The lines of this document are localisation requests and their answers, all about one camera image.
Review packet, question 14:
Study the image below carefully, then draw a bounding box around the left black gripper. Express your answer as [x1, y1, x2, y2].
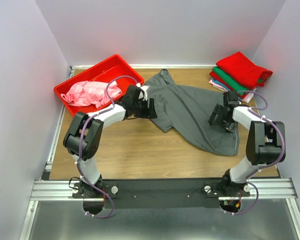
[132, 98, 158, 120]

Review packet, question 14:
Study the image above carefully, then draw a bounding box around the grey t-shirt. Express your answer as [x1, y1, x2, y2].
[145, 69, 240, 156]

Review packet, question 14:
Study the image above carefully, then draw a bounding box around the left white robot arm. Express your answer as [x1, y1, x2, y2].
[63, 84, 157, 198]

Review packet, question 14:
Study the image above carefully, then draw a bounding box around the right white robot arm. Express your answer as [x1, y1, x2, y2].
[147, 86, 286, 196]

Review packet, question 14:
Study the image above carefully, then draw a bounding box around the folded blue t-shirt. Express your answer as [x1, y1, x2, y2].
[209, 78, 233, 92]

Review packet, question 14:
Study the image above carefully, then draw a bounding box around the folded pink t-shirt bottom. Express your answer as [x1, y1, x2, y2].
[208, 78, 254, 104]

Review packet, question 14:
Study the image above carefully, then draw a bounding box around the folded green t-shirt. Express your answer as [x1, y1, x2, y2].
[212, 66, 252, 96]

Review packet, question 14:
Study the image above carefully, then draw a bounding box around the folded red t-shirt lower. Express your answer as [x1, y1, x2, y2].
[209, 71, 243, 91]

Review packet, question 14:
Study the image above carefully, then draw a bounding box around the folded red t-shirt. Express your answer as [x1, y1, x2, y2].
[209, 71, 243, 91]
[216, 51, 273, 89]

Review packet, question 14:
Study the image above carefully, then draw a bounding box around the folded red t-shirt top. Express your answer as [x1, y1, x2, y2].
[216, 51, 273, 89]

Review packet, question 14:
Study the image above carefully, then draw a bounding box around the red plastic tray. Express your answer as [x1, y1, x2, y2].
[54, 54, 144, 101]

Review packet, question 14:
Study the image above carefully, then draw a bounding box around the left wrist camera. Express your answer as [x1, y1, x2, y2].
[136, 83, 149, 101]

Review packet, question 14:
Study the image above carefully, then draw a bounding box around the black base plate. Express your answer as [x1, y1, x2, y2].
[68, 178, 250, 211]

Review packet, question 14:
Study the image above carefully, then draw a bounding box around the aluminium front frame rail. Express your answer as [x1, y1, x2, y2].
[30, 178, 298, 201]

